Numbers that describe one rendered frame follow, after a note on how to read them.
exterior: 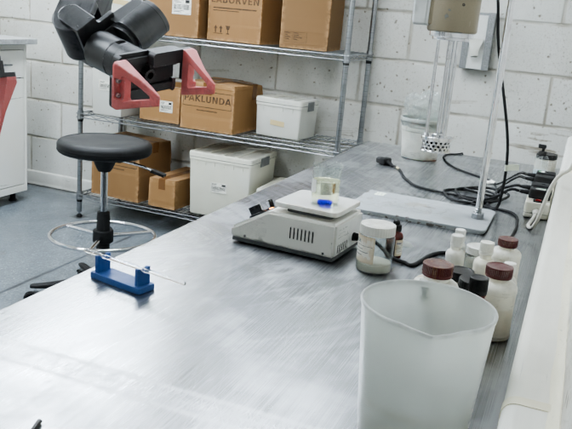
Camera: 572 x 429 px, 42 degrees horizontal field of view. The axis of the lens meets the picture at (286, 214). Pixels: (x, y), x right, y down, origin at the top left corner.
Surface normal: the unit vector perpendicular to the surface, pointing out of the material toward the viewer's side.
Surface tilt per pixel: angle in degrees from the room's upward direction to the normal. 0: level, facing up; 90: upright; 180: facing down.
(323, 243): 90
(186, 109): 92
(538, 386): 0
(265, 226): 90
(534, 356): 0
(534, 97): 90
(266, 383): 0
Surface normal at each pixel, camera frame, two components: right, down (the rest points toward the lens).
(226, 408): 0.08, -0.96
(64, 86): -0.37, 0.22
